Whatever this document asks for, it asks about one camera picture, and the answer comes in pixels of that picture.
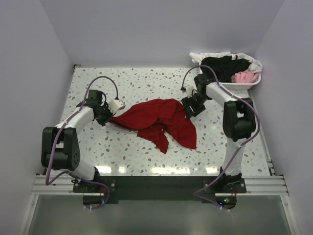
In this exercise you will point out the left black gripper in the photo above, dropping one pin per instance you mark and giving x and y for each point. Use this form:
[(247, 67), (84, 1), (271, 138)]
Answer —
[(110, 115)]

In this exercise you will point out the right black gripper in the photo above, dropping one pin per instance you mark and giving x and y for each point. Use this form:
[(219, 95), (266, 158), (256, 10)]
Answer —
[(187, 102)]

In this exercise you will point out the red t shirt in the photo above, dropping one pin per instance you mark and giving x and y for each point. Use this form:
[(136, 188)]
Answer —
[(152, 119)]

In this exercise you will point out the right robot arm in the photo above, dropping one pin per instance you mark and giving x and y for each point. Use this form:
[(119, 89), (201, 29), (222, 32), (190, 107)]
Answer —
[(241, 123)]

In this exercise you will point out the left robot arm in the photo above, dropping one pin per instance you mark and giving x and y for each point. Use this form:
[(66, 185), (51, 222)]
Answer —
[(60, 145)]

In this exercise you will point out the black garment in basket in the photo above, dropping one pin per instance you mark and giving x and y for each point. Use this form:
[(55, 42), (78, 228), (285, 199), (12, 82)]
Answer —
[(225, 67)]

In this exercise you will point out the white laundry basket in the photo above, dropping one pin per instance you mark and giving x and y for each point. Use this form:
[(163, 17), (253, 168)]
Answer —
[(238, 86)]

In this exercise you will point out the pink garment in basket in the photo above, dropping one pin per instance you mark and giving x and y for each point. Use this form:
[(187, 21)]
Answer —
[(244, 77)]

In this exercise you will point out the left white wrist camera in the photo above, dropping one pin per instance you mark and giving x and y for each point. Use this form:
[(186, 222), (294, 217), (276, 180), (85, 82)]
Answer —
[(116, 105)]

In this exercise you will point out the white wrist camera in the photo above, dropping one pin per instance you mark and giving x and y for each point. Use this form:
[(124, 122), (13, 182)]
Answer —
[(116, 105), (189, 90)]

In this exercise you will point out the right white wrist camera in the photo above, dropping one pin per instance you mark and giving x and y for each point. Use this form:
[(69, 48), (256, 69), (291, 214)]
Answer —
[(189, 90)]

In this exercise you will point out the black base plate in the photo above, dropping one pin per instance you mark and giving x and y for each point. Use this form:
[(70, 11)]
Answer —
[(208, 189)]

